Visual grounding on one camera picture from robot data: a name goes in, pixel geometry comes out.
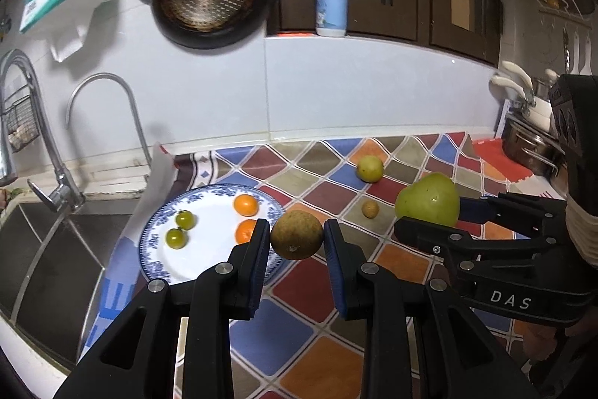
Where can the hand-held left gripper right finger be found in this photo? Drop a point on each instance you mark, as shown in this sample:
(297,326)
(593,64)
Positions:
(334,268)

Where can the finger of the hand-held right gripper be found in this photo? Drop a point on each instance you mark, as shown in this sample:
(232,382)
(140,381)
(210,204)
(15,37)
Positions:
(523,212)
(434,235)

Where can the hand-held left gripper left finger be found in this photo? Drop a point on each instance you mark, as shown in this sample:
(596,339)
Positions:
(261,268)

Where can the large green guava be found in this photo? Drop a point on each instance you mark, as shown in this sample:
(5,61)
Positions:
(427,200)

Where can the orange tangerine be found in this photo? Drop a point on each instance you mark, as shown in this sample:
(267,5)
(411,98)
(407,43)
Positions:
(245,204)
(245,233)

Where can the brown longan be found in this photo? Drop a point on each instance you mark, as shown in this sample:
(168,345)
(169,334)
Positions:
(297,233)
(370,209)

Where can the blue patterned white plate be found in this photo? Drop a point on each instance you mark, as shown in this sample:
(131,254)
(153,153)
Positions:
(210,240)

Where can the green cherry tomato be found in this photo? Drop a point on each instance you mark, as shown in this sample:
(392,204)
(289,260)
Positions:
(186,220)
(177,238)

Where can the small yellow-green guava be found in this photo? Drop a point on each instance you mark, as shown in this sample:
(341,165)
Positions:
(370,168)

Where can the person's right hand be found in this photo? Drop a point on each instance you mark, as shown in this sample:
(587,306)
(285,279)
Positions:
(539,343)

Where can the red patterned mat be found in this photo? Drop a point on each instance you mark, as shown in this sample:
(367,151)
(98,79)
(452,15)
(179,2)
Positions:
(490,156)

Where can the wide stainless steel pot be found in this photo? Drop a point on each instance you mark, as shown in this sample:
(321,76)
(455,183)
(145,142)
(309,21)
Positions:
(528,146)

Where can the colourful diamond pattern tablecloth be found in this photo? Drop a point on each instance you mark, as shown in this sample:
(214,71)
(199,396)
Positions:
(303,361)

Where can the steel pot with lid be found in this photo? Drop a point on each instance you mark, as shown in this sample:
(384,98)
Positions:
(546,86)

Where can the steel ladle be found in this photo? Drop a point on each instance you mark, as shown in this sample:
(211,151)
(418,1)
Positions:
(566,48)

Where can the large chrome kitchen faucet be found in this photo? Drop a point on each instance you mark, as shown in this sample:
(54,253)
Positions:
(60,188)

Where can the stainless steel sink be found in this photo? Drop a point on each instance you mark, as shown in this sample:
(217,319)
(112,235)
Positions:
(42,268)

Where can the thin gooseneck faucet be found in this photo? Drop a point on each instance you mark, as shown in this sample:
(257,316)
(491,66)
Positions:
(100,76)

